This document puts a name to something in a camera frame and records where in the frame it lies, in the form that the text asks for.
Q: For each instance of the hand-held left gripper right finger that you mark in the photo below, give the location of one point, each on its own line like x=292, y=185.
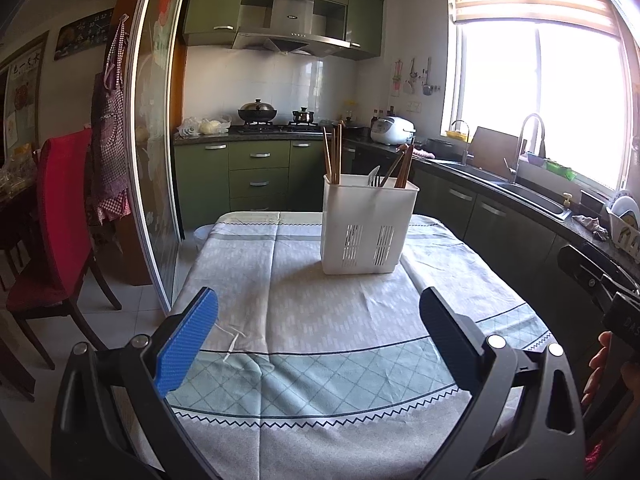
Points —
x=450, y=330

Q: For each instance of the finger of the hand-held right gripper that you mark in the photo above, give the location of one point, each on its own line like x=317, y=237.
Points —
x=580, y=267

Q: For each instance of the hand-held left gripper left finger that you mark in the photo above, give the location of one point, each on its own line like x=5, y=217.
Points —
x=187, y=340

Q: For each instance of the white plastic utensil holder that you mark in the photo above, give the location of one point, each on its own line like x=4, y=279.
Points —
x=370, y=230

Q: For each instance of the wooden chopstick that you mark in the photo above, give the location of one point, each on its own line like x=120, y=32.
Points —
x=339, y=155
x=392, y=170
x=401, y=172
x=405, y=170
x=409, y=167
x=333, y=160
x=326, y=160

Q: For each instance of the hanging kitchen utensils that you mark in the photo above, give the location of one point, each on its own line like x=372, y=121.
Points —
x=425, y=77

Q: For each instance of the person's right hand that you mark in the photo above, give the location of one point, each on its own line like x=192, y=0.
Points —
x=597, y=365

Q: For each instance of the grey rag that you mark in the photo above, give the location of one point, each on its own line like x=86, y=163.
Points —
x=590, y=225

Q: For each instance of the dish rack with plates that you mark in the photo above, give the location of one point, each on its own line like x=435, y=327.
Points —
x=625, y=225

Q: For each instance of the soap pump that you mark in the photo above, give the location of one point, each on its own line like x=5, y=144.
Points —
x=566, y=200

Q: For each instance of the steel kitchen sink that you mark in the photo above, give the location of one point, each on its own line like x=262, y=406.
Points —
x=530, y=197

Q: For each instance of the green container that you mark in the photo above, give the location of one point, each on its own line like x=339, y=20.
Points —
x=561, y=170

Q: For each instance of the white trash bin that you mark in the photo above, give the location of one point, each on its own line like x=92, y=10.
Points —
x=204, y=237

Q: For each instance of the green sink cabinets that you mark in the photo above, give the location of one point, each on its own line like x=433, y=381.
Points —
x=480, y=215

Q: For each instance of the grey patterned tablecloth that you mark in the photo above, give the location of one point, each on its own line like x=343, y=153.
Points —
x=325, y=320

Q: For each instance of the tall chrome faucet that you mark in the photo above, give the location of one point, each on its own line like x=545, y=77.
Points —
x=515, y=160

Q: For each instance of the wooden cutting board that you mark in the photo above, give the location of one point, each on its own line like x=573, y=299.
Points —
x=495, y=152

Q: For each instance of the small chrome faucet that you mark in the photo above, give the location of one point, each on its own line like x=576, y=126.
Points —
x=465, y=145

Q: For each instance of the green lower cabinets with drawers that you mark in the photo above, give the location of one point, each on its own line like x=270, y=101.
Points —
x=250, y=180

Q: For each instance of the pink cloth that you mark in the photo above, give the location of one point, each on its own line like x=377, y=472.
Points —
x=422, y=153

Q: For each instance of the yellow basket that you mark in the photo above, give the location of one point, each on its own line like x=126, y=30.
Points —
x=457, y=135

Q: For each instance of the red covered wooden chair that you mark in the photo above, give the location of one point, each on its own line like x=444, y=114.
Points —
x=60, y=210

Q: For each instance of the sliding glass door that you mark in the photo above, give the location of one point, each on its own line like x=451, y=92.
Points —
x=155, y=135

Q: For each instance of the white rice cooker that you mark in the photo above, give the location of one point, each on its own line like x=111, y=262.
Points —
x=392, y=130

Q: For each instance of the plastic bags with food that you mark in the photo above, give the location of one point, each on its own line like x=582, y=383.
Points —
x=205, y=126

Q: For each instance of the checked apron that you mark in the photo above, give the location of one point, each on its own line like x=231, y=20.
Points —
x=111, y=135

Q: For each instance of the open black wok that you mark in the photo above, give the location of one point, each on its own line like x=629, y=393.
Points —
x=356, y=128

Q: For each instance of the seasoning bottles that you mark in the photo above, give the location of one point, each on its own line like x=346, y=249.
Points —
x=382, y=116

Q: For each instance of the gas stove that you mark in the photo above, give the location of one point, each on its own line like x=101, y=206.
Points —
x=280, y=129

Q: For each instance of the black wok with lid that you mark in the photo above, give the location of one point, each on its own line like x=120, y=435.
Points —
x=256, y=112

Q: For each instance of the small black pot with lid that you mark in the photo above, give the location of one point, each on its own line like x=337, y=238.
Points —
x=303, y=116

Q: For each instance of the striped window blind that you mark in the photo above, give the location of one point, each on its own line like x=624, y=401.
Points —
x=530, y=7

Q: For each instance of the green upper cabinets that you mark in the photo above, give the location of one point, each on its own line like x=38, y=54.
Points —
x=215, y=10

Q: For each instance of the steel range hood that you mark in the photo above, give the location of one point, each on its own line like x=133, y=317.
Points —
x=290, y=25

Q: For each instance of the wall poster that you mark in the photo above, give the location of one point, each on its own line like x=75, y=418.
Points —
x=22, y=95

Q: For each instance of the dark wall clock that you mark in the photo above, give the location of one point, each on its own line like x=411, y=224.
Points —
x=85, y=34

